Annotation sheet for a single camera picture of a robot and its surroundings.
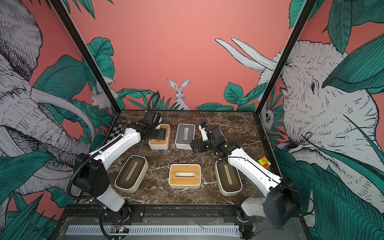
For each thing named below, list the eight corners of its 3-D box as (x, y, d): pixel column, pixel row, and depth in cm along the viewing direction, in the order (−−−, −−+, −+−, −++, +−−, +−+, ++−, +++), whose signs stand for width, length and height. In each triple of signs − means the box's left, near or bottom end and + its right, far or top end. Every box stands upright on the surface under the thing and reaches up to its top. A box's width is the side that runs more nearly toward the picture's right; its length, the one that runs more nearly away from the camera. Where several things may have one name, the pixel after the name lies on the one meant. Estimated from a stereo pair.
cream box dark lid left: (117, 190, 83) (111, 186, 78) (134, 158, 96) (130, 153, 90) (137, 195, 82) (132, 191, 76) (151, 162, 94) (149, 157, 89)
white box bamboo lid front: (168, 188, 84) (166, 184, 80) (170, 167, 92) (169, 163, 87) (201, 188, 85) (201, 184, 80) (200, 167, 92) (201, 163, 88)
